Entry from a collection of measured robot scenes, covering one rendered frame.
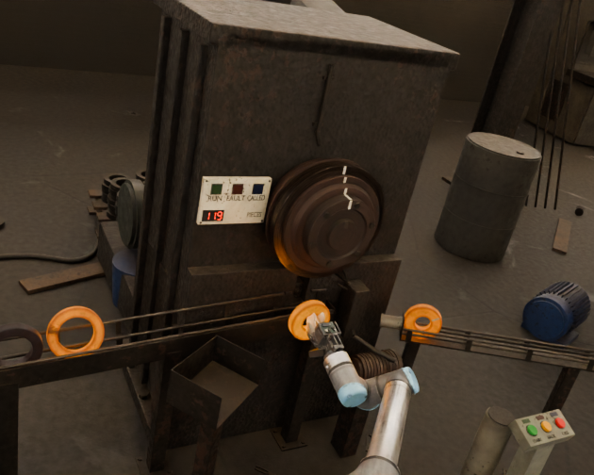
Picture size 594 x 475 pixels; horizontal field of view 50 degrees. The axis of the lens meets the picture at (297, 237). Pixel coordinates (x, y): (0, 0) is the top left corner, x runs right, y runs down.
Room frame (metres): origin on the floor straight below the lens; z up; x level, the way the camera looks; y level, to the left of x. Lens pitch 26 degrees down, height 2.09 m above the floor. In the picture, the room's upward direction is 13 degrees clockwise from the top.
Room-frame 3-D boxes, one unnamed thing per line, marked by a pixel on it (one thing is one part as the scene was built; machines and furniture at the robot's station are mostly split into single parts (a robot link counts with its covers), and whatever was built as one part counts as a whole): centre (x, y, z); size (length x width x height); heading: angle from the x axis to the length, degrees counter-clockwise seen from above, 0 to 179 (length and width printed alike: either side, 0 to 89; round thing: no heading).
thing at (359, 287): (2.35, -0.29, 0.68); 0.11 x 0.08 x 0.24; 32
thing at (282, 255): (2.22, -0.10, 1.11); 0.47 x 0.06 x 0.47; 122
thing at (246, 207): (2.13, 0.25, 1.15); 0.26 x 0.02 x 0.18; 122
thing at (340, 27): (2.58, 0.13, 0.88); 1.08 x 0.73 x 1.76; 122
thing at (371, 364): (2.28, -0.45, 0.27); 0.22 x 0.13 x 0.53; 122
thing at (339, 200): (2.14, -0.15, 1.11); 0.28 x 0.06 x 0.28; 122
